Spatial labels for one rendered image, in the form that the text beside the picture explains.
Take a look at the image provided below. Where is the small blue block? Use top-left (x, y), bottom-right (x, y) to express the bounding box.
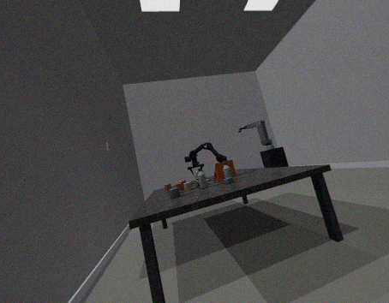
top-left (224, 177), bottom-right (234, 184)

